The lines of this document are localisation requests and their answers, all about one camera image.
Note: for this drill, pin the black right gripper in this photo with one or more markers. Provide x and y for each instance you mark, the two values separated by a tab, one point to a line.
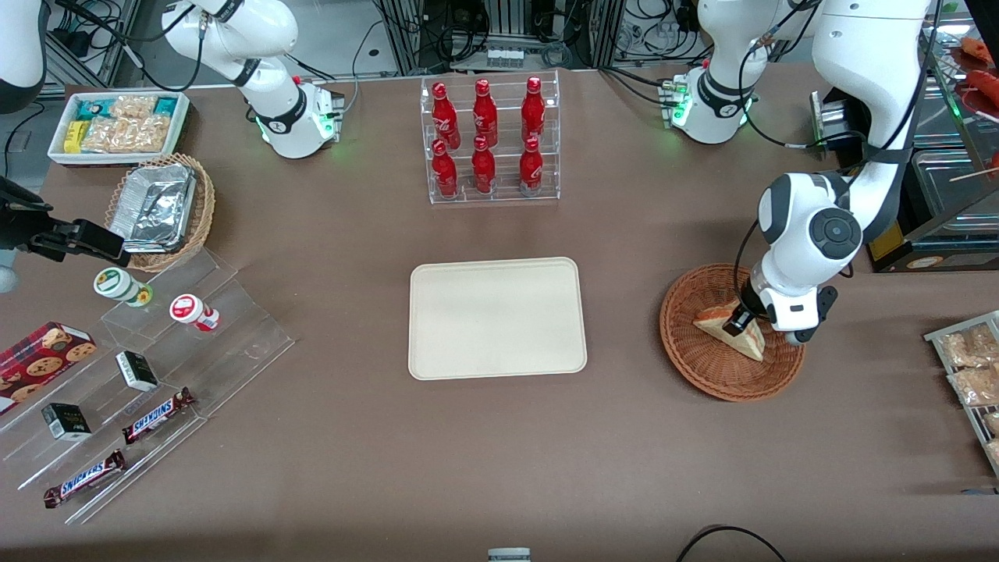
23	226

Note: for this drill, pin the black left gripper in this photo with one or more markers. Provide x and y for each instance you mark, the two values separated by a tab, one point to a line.
751	300

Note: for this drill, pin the triangle sandwich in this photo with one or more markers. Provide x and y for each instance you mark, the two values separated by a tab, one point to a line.
707	318

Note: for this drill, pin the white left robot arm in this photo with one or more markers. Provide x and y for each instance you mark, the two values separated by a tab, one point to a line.
812	230

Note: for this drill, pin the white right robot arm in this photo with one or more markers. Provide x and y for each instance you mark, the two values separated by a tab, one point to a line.
275	117

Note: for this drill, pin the brown wicker basket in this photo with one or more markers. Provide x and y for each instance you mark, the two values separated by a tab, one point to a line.
702	367

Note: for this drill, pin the light wicker basket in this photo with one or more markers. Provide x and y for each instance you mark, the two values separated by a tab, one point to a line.
204	203

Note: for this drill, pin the cream plastic tray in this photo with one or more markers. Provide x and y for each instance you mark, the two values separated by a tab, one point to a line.
497	318

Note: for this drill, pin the green lid yogurt cup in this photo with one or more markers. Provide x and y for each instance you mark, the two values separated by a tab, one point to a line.
117	284

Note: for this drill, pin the aluminium foil container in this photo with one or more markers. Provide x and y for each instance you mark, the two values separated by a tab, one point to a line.
154	207

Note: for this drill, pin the yellow snack pack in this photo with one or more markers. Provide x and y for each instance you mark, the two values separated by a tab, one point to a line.
76	136

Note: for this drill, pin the clear bag of crackers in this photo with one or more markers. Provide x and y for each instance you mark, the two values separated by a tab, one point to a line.
133	106
129	134

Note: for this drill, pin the red lid yogurt cup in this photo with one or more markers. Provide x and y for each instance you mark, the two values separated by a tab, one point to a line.
191	310

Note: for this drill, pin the red cookie box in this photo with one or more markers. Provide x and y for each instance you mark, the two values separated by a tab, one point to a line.
39	361

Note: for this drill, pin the small black box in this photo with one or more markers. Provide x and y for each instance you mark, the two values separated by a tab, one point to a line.
66	421
137	371

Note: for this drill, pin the teal snack pack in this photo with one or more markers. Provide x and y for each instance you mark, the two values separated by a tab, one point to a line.
165	105
92	108

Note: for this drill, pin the white snack bin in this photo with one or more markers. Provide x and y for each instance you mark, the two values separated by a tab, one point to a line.
179	133

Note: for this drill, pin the clear acrylic stepped stand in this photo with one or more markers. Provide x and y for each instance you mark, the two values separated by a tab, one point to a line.
234	343

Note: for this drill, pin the snickers chocolate bar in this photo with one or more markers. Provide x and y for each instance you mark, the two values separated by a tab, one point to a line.
84	478
158	416

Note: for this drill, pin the clear bag of snacks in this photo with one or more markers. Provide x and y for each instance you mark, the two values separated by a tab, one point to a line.
993	424
993	453
975	385
970	346

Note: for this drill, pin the black hot food showcase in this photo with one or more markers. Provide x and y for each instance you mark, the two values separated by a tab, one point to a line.
948	195

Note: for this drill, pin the red cola bottle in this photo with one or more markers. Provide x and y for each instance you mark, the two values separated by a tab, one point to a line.
444	172
483	168
485	113
533	109
531	168
445	113

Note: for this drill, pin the clear acrylic bottle rack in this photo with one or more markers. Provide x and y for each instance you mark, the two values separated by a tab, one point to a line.
499	195

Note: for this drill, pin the small grey device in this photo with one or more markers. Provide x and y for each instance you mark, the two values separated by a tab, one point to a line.
509	556

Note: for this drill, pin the white power strip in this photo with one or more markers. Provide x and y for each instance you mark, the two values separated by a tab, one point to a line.
505	56

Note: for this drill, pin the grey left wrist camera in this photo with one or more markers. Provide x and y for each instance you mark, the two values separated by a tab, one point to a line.
796	311

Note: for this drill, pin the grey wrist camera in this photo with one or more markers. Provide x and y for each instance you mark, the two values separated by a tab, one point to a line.
796	311
6	279

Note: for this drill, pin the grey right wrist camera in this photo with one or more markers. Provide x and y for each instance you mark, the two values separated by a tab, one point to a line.
6	279

